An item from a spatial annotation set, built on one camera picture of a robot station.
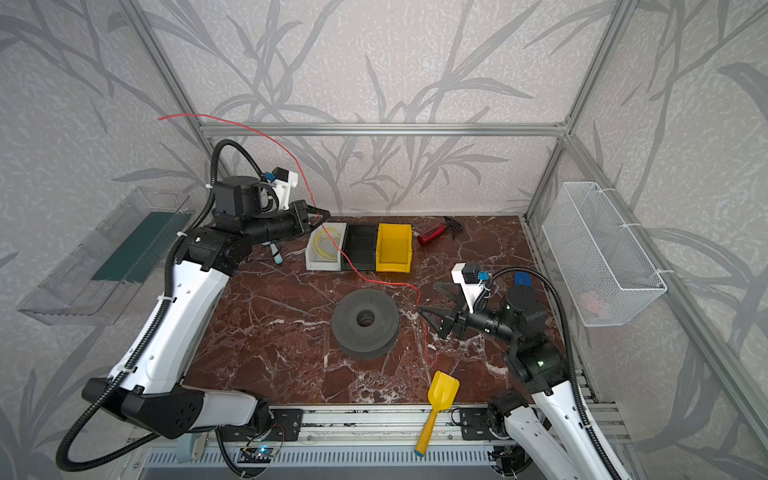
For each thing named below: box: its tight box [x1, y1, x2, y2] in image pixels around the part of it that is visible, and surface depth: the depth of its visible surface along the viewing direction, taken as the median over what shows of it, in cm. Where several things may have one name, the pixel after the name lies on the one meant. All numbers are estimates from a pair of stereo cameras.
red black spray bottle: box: [417, 216, 464, 247], surface depth 114 cm
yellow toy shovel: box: [414, 370, 460, 457], surface depth 79 cm
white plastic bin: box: [305, 222, 347, 271], surface depth 107 cm
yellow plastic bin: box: [376, 223, 413, 273], surface depth 107 cm
